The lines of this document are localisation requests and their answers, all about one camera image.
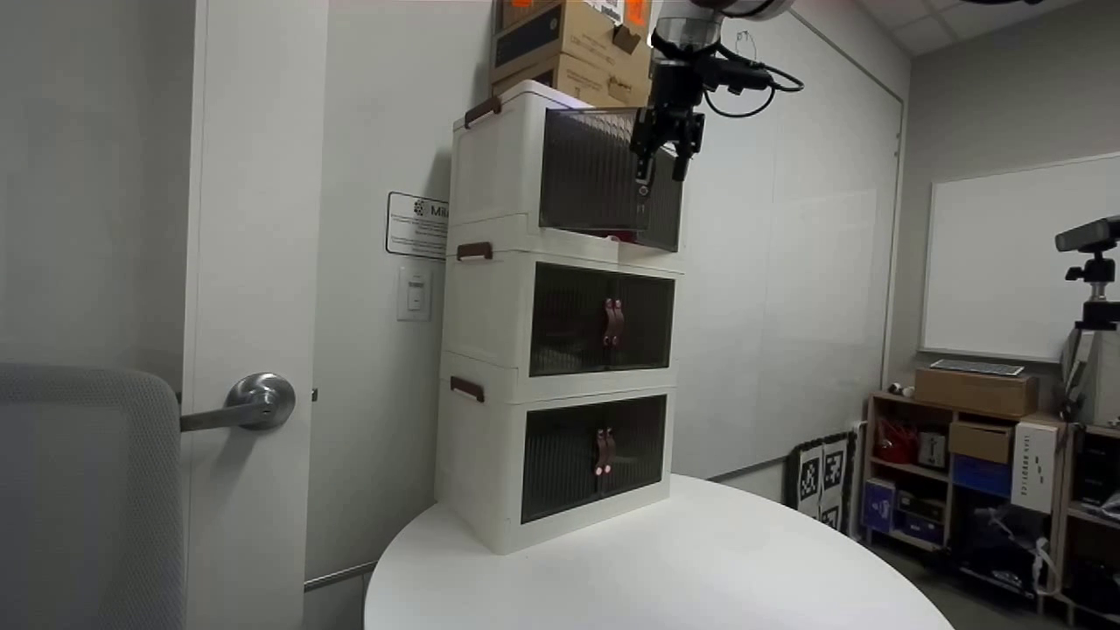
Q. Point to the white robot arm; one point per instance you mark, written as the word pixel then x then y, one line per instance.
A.
pixel 699 26

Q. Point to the black white fiducial marker board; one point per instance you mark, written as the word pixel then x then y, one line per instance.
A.
pixel 816 476

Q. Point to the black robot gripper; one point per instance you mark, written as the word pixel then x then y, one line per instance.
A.
pixel 671 115

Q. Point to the white three-tier storage cabinet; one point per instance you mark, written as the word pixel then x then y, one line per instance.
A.
pixel 555 346

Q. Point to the silver door lever handle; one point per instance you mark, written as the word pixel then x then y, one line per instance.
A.
pixel 257 402

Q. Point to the wooden shelf unit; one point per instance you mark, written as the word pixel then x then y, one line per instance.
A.
pixel 981 469

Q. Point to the wall whiteboard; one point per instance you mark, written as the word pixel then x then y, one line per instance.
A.
pixel 995 286

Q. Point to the white door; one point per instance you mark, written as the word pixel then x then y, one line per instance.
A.
pixel 251 304

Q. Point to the cardboard box on cabinet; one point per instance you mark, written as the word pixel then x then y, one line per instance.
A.
pixel 592 52

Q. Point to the cabinet door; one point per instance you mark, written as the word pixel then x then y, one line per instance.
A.
pixel 588 175
pixel 664 206

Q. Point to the camera on tripod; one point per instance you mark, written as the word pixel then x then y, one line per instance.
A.
pixel 1096 312

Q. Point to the wall sign papers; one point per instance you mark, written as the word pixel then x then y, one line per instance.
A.
pixel 415 234

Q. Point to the grey office chair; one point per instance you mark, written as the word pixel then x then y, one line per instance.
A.
pixel 90 503

